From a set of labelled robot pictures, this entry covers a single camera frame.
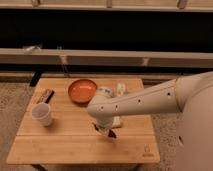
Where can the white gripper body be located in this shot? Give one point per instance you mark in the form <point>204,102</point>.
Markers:
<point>110,122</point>

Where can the brown snack bar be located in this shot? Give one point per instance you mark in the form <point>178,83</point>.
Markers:
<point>46,96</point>

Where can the wooden table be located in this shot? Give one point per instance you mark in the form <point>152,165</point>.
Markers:
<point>72,139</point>

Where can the white paper cup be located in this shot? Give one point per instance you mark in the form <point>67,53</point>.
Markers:
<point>42,113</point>

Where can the orange bowl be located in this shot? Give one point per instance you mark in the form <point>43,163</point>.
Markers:
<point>82,90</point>

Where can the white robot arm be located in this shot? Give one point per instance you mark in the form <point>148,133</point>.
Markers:
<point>104,107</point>

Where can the red pepper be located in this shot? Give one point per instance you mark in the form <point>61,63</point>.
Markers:
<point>105,132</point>

